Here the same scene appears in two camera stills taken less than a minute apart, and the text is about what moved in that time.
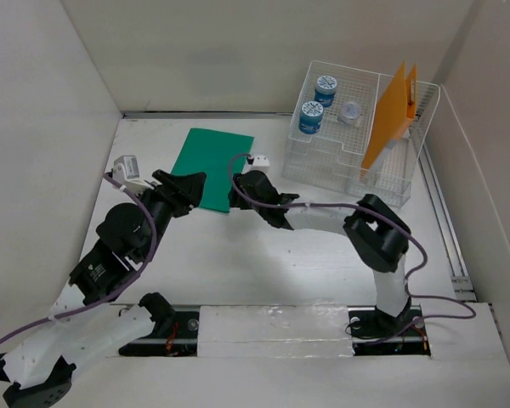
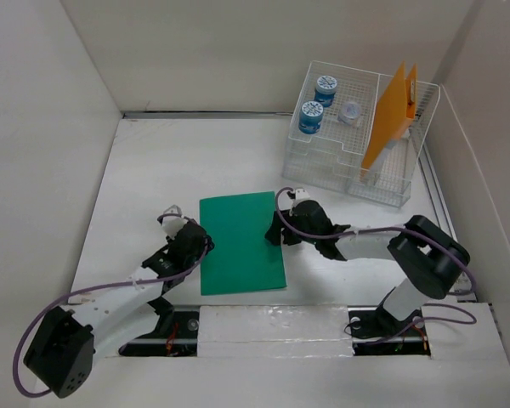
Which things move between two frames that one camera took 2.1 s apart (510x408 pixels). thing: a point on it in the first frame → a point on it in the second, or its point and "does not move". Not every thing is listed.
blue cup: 325,90 does not move
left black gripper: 189,188 → 202,248
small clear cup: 348,113 does not move
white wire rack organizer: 331,121 does not move
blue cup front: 310,116 does not move
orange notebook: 398,110 does not move
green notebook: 210,152 → 242,257
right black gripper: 235,201 → 274,233
